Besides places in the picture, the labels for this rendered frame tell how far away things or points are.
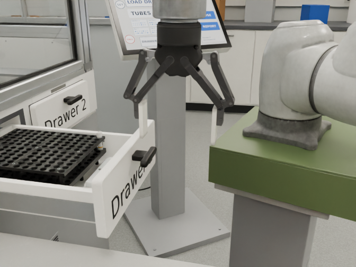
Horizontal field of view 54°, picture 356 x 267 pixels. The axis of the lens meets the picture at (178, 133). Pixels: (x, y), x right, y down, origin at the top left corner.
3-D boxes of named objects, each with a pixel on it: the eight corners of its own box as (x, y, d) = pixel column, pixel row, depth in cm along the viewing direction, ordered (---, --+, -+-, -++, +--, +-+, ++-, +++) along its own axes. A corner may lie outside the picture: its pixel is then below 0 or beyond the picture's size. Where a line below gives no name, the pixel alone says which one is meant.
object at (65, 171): (105, 138, 77) (105, 135, 77) (64, 176, 61) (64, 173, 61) (97, 138, 77) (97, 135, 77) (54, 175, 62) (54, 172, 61)
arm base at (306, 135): (335, 122, 96) (338, 102, 94) (314, 151, 79) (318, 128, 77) (270, 110, 105) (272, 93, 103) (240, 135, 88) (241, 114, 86)
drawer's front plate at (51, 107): (90, 112, 118) (87, 79, 114) (41, 145, 92) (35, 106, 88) (85, 111, 118) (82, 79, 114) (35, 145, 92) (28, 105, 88)
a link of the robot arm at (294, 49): (285, 97, 98) (294, 15, 90) (345, 114, 84) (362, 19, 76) (243, 108, 90) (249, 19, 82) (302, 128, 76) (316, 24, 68)
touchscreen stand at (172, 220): (230, 236, 184) (243, 37, 145) (150, 262, 166) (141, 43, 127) (187, 190, 226) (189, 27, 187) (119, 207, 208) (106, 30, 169)
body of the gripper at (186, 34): (207, 19, 61) (205, 72, 64) (160, 18, 62) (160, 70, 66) (200, 22, 54) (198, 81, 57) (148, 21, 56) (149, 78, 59)
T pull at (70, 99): (82, 98, 105) (82, 94, 104) (70, 105, 98) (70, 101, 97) (72, 97, 105) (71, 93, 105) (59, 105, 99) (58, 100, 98)
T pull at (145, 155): (157, 151, 70) (157, 145, 69) (145, 169, 63) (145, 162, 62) (140, 150, 70) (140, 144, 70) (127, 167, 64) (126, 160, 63)
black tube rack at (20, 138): (107, 161, 79) (105, 135, 77) (68, 204, 63) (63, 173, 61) (20, 152, 84) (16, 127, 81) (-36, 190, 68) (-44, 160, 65)
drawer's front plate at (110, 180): (155, 162, 83) (154, 118, 79) (106, 240, 57) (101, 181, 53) (148, 161, 84) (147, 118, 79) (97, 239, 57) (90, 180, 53)
